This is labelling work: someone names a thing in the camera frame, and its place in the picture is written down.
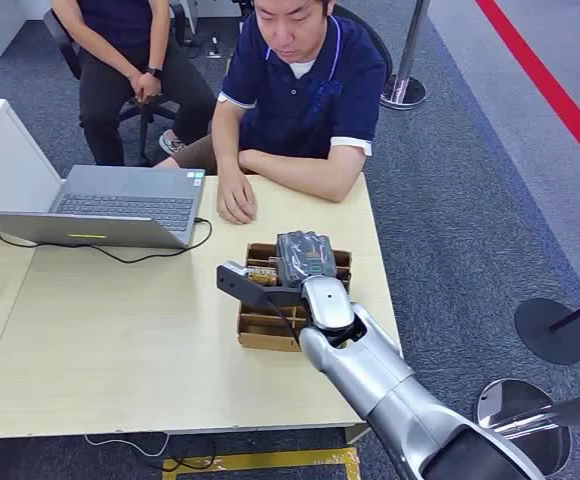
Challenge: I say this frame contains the person's right hand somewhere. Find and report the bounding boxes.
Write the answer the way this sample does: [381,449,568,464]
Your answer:
[216,160,258,226]

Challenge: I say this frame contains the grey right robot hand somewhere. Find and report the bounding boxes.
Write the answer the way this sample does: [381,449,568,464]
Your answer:
[276,230,338,289]

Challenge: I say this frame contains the person at desk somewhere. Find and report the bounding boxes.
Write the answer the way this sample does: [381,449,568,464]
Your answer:
[155,0,387,226]

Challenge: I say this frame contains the person on office chair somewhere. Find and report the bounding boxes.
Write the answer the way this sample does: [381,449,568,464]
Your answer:
[49,0,218,167]

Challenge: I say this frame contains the yellow cards in box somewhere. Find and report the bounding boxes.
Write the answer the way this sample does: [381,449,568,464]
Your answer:
[246,264,279,288]

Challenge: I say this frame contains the brown cardboard divider box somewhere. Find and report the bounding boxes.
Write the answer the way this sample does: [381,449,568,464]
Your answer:
[236,242,353,353]

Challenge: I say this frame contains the grey laptop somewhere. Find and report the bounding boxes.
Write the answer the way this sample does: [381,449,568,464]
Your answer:
[0,164,206,251]

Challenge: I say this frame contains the black office chair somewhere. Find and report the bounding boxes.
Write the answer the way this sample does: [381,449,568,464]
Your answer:
[42,6,187,167]

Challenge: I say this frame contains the chrome stanchion with round base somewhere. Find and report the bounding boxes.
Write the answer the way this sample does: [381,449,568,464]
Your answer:
[380,0,431,111]

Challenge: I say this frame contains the black chair backrest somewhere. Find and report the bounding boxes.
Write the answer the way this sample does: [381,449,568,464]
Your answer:
[332,3,394,86]

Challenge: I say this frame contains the white cabinet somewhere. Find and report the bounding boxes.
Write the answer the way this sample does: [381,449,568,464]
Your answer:
[0,98,64,214]

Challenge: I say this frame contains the chrome stanchion with mirror base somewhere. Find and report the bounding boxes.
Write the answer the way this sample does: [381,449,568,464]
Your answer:
[474,378,580,478]

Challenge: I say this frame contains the black stanchion with flat base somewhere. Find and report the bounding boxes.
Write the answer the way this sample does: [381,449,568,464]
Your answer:
[513,289,580,366]

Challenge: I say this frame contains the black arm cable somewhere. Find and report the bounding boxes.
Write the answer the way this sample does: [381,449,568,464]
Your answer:
[264,299,302,348]

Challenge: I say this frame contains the black laptop cable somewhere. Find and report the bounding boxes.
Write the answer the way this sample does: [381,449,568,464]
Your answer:
[0,216,214,266]

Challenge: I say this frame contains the black floor cable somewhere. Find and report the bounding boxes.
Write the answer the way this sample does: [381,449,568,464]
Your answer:
[156,441,217,474]

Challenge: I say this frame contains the white floor cable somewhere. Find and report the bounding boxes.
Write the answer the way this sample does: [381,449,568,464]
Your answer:
[84,433,171,460]

